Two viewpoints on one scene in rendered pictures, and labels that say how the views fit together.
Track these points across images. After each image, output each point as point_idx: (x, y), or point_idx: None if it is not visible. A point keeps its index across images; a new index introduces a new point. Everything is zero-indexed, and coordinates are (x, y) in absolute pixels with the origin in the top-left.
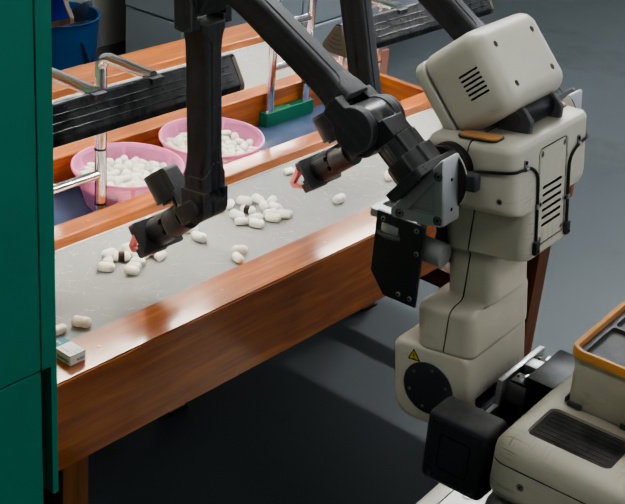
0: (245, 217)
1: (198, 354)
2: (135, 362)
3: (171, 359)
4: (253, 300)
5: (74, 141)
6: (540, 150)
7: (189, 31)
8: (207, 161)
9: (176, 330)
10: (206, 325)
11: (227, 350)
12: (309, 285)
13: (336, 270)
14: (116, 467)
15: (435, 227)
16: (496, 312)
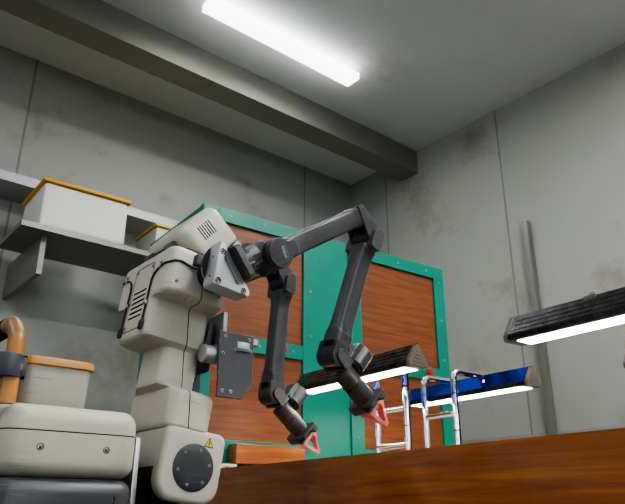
0: None
1: (251, 493)
2: (225, 477)
3: (239, 487)
4: (278, 469)
5: (317, 386)
6: (137, 271)
7: (268, 297)
8: (264, 364)
9: (241, 467)
10: (254, 473)
11: (265, 502)
12: (314, 478)
13: (334, 475)
14: None
15: (439, 476)
16: (144, 402)
